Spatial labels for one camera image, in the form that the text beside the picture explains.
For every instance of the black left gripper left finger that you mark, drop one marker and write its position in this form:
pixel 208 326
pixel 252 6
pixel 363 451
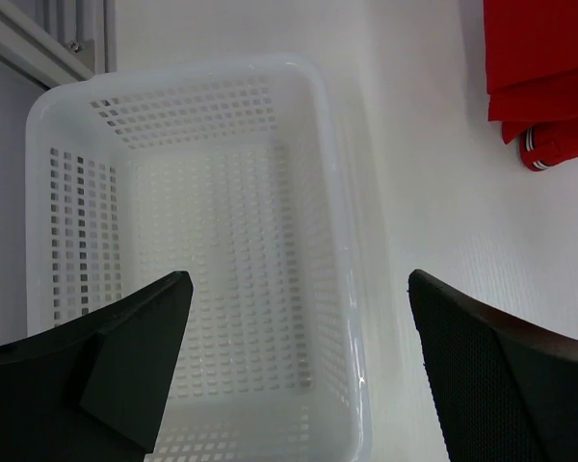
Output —
pixel 96 388

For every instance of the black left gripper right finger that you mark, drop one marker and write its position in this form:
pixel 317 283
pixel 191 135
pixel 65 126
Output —
pixel 504 389

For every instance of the red trousers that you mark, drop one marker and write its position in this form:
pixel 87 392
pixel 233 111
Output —
pixel 531 67

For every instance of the white plastic perforated basket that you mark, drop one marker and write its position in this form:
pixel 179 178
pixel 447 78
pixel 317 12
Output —
pixel 230 171

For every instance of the aluminium frame post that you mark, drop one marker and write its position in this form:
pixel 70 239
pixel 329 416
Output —
pixel 55 43

